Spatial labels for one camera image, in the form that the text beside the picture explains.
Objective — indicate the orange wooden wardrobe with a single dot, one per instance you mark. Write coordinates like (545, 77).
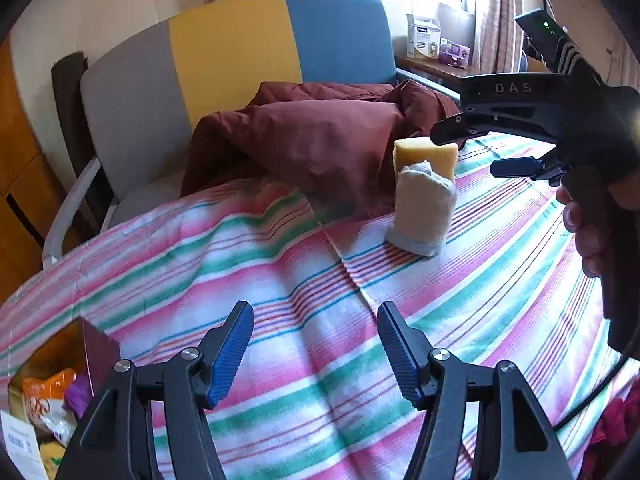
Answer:
(20, 170)

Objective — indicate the yellow sponge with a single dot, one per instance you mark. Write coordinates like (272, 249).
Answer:
(425, 152)

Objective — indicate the tall white carton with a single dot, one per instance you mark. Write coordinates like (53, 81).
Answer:
(20, 445)

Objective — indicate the magenta cloth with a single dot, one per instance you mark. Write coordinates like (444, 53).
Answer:
(615, 430)

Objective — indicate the person's right hand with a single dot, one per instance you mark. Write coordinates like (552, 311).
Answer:
(580, 230)

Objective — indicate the pink green striped sheet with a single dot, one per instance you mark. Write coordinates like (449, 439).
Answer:
(300, 270)

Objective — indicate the orange snack bag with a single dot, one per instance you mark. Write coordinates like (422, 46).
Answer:
(47, 390)

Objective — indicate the maroon padded jacket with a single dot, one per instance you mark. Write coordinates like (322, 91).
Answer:
(300, 145)

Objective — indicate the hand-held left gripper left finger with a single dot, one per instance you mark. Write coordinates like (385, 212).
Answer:
(230, 355)

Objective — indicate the cream white sock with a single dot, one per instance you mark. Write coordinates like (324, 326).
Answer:
(420, 210)

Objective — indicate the wooden side table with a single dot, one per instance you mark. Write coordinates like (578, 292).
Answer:
(425, 67)

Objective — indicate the pale grey carton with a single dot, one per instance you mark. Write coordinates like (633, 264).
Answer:
(457, 22)

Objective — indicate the white box with blue print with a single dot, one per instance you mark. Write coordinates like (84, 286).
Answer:
(424, 35)

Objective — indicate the grey yellow blue chair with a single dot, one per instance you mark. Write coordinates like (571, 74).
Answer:
(225, 50)

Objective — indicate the small purple box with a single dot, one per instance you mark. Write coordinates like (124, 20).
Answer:
(456, 54)

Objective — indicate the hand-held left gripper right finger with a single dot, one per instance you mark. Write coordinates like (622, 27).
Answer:
(405, 360)

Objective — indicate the yellow snack packet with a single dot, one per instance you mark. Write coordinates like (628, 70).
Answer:
(50, 460)

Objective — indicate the gold and maroon cardboard box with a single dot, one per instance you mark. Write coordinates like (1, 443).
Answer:
(100, 350)

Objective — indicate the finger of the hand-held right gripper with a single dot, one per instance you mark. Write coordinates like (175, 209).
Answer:
(460, 127)
(515, 166)

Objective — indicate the purple snack packet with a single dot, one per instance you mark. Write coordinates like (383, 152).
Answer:
(77, 397)

